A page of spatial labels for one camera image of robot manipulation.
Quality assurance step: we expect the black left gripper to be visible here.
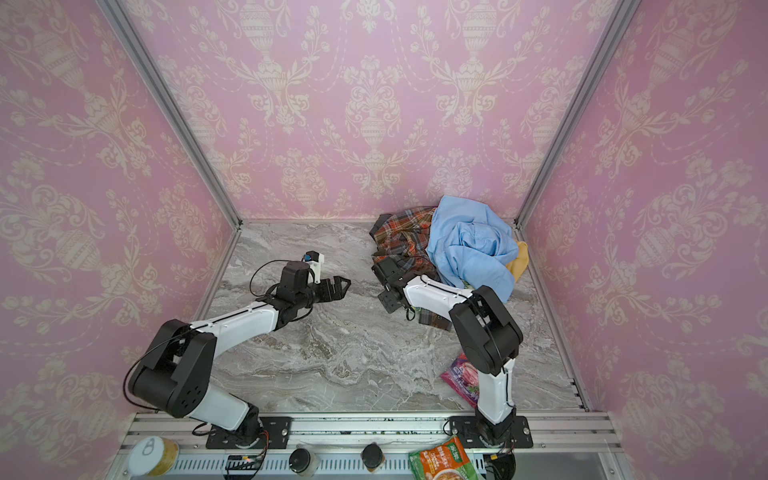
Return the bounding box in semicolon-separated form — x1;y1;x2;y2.
294;275;351;310

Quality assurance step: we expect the red plaid cloth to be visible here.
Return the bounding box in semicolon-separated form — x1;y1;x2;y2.
368;206;454;332

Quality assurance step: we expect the light blue cloth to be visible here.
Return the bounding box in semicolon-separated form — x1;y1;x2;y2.
426;195;519;302

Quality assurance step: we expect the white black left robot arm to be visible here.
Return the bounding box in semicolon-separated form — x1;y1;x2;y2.
123;251;351;445

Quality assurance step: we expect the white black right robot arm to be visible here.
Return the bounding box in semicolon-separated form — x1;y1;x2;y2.
372;258;529;448

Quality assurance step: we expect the mustard yellow cloth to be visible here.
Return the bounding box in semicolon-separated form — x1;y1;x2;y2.
506;241;530;282

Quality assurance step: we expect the purple Fox's candy bag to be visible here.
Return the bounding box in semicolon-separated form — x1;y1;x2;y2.
440;353;479;408

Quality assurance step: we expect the black round knob right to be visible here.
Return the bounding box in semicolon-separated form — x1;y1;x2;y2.
360;442;385;473

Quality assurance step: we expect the black round knob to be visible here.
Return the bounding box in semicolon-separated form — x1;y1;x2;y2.
289;447;319;477
360;442;385;473

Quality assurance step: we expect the black round knob left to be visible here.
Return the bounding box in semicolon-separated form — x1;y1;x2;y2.
289;447;319;477

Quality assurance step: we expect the green orange snack packet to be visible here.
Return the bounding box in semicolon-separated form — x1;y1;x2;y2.
408;436;479;480

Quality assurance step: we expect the small black electronics board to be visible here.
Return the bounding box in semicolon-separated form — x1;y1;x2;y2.
224;455;264;478

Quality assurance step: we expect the white lidded jar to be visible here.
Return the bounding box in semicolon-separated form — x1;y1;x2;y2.
128;436;179;477

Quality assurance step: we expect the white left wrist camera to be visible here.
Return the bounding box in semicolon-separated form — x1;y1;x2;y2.
303;250;325;284

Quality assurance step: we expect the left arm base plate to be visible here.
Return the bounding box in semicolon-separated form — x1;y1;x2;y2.
206;416;293;450

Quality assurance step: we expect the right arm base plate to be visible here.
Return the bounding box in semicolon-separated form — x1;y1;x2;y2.
447;415;534;449

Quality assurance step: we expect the aluminium corner post left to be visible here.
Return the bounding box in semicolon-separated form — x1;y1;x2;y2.
96;0;243;230

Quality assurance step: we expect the aluminium corner post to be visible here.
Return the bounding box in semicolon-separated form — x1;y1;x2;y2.
96;0;243;230
515;0;641;232

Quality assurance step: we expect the aluminium front rail frame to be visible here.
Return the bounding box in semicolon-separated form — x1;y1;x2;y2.
106;410;633;479

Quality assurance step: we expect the aluminium corner post right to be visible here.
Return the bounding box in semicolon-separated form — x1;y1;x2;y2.
515;0;641;232

